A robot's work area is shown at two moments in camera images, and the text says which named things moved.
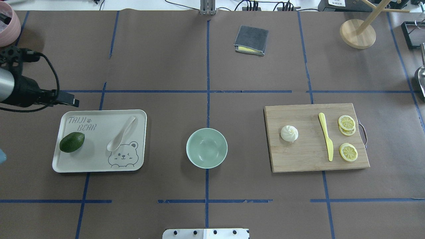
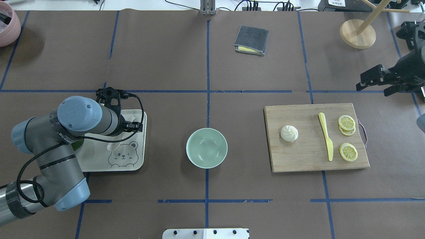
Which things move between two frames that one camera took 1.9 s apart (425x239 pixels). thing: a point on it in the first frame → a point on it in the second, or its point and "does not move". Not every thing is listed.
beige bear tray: x=99 y=127 does not move
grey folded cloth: x=251 y=40 does not move
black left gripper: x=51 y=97 → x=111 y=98
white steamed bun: x=289 y=133 does not move
